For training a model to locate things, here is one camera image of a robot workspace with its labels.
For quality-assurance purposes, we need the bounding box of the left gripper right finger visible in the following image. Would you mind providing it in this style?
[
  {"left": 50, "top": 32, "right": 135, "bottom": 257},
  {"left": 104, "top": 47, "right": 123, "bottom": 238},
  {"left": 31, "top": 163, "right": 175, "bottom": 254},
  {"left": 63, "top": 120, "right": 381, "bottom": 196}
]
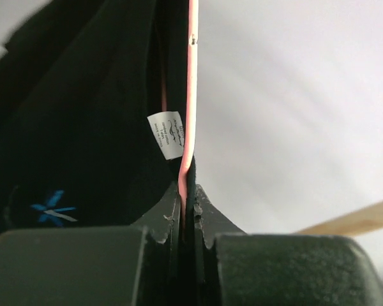
[{"left": 195, "top": 186, "right": 383, "bottom": 305}]

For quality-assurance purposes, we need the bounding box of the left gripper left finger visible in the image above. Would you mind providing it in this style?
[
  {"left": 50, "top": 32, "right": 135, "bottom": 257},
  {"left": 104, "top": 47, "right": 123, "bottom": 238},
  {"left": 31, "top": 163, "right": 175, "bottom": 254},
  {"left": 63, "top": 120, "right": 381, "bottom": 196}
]
[{"left": 0, "top": 184, "right": 180, "bottom": 305}]

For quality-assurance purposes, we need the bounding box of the black t shirt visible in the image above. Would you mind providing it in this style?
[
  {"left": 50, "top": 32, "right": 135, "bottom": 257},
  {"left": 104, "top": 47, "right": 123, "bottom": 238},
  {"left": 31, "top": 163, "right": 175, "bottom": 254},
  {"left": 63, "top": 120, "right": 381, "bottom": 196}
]
[{"left": 0, "top": 1, "right": 196, "bottom": 234}]

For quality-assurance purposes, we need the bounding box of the pink wire hanger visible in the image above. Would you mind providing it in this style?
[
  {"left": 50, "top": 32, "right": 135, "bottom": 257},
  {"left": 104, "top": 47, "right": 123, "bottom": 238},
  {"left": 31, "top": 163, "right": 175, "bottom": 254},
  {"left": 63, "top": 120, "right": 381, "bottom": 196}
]
[{"left": 159, "top": 1, "right": 199, "bottom": 240}]

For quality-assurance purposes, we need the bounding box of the wooden clothes rack frame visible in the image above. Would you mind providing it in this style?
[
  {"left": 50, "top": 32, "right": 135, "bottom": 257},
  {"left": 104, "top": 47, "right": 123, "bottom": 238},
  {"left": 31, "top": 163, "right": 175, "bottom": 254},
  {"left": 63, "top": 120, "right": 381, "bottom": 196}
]
[{"left": 297, "top": 201, "right": 383, "bottom": 237}]

